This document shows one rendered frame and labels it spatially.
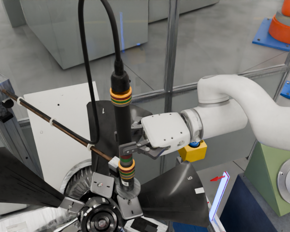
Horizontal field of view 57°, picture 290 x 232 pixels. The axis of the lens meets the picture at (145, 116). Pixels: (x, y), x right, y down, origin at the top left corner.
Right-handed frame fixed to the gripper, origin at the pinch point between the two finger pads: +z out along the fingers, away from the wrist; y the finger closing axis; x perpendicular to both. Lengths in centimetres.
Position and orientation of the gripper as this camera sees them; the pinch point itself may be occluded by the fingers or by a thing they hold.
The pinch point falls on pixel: (124, 142)
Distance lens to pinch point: 64.4
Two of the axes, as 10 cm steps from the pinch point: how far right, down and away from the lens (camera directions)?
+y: -3.2, -6.5, 6.9
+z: -9.5, 2.2, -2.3
